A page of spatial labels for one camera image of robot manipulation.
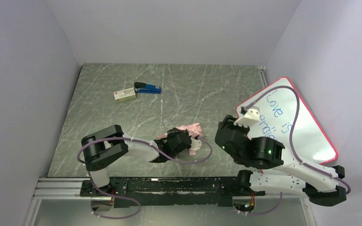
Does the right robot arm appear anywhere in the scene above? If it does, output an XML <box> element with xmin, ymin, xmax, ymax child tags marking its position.
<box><xmin>214</xmin><ymin>115</ymin><xmax>348</xmax><ymax>207</ymax></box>

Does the small white box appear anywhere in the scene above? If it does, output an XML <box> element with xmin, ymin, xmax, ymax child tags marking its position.
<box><xmin>114</xmin><ymin>88</ymin><xmax>137</xmax><ymax>102</ymax></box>

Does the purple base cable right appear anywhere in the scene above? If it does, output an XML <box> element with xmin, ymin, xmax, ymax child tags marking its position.
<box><xmin>237</xmin><ymin>192</ymin><xmax>283</xmax><ymax>217</ymax></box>

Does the pink folding umbrella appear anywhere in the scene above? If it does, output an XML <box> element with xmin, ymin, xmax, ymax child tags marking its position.
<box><xmin>155</xmin><ymin>123</ymin><xmax>204</xmax><ymax>158</ymax></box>

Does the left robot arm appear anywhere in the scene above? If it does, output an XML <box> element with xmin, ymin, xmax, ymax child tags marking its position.
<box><xmin>81</xmin><ymin>125</ymin><xmax>193</xmax><ymax>188</ymax></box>

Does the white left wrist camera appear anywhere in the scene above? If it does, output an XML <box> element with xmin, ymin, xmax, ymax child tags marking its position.
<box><xmin>189</xmin><ymin>139</ymin><xmax>202</xmax><ymax>151</ymax></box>

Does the blue black stapler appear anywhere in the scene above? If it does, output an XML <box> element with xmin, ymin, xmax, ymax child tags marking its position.
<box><xmin>134</xmin><ymin>82</ymin><xmax>162</xmax><ymax>94</ymax></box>

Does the red framed whiteboard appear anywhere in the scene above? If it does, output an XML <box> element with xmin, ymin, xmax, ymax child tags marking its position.
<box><xmin>236</xmin><ymin>77</ymin><xmax>338</xmax><ymax>164</ymax></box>

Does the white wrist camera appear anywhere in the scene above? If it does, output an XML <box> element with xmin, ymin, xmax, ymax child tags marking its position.
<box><xmin>189</xmin><ymin>139</ymin><xmax>202</xmax><ymax>151</ymax></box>
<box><xmin>233</xmin><ymin>106</ymin><xmax>260</xmax><ymax>128</ymax></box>

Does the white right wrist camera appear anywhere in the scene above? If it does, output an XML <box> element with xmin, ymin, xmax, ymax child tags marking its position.
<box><xmin>233</xmin><ymin>106</ymin><xmax>260</xmax><ymax>128</ymax></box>

